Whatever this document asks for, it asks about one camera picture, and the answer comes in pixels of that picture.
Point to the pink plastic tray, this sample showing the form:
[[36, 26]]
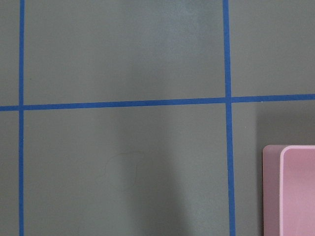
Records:
[[288, 190]]

